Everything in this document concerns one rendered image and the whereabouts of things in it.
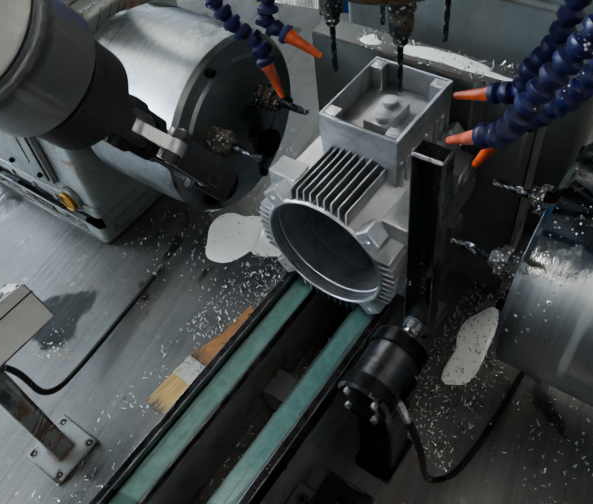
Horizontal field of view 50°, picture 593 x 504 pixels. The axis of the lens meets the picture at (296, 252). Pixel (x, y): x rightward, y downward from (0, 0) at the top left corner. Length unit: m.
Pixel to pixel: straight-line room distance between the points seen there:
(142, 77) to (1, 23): 0.47
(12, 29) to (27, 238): 0.85
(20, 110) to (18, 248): 0.80
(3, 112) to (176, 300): 0.65
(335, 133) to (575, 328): 0.32
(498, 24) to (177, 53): 0.39
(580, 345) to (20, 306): 0.55
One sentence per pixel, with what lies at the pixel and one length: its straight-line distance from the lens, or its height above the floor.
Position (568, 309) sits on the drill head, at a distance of 0.60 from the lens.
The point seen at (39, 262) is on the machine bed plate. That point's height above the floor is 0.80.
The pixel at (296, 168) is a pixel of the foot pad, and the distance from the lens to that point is 0.75.
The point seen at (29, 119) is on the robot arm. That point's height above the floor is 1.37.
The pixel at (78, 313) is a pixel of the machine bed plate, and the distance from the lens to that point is 1.05.
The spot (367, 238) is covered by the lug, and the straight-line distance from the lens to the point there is 0.66.
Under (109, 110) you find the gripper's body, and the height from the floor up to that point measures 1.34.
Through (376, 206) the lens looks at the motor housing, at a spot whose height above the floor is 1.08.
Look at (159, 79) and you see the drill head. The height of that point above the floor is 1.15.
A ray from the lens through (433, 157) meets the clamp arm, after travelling 0.50.
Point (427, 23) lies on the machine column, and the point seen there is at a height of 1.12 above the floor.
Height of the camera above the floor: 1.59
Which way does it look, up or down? 50 degrees down
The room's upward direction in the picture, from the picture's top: 10 degrees counter-clockwise
